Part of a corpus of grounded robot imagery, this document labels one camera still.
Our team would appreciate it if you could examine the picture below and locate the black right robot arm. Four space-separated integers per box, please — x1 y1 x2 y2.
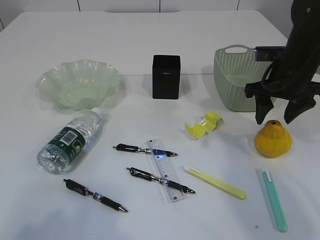
244 0 320 125

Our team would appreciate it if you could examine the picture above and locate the black pen lower left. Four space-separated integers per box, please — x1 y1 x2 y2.
63 179 129 213

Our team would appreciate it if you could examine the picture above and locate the mint green pen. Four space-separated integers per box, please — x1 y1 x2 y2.
262 169 288 233

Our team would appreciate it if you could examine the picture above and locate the black square pen holder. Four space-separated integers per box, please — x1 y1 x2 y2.
152 55 181 100

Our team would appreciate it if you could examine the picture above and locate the green woven plastic basket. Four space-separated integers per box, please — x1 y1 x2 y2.
213 44 271 112

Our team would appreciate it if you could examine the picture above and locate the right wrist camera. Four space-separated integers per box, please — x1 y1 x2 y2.
253 46 285 62

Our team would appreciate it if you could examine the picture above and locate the clear water bottle green label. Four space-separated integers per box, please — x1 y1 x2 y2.
37 107 103 175

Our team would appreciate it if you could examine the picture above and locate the yellow pen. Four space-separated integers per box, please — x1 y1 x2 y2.
183 165 247 200

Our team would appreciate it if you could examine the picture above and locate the black pen middle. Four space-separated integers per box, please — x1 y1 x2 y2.
126 167 196 194

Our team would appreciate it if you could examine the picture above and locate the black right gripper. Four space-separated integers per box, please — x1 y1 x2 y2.
244 42 320 125

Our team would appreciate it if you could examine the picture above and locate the green ruffled glass plate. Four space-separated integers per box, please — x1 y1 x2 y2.
35 59 119 111

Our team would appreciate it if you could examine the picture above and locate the black pen upper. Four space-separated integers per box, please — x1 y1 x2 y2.
112 143 178 157

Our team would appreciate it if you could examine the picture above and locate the yellow waste paper wrapper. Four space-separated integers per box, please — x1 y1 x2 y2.
184 111 224 140

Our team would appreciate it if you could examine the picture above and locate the yellow pear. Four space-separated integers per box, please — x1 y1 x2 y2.
254 120 293 158

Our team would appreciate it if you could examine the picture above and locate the black pen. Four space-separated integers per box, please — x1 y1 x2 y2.
63 179 129 213
126 167 196 194
112 143 178 157

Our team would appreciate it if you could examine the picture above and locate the clear plastic ruler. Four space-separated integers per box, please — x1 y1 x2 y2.
146 139 186 203

